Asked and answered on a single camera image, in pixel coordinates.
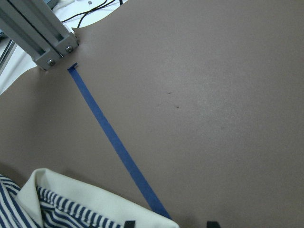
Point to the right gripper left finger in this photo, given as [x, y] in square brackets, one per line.
[129, 224]

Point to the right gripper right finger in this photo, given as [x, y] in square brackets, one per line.
[212, 224]

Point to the navy white striped polo shirt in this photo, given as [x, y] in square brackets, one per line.
[52, 200]

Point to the blue tape strip short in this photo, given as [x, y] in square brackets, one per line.
[140, 181]

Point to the aluminium frame profile post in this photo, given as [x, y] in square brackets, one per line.
[33, 26]

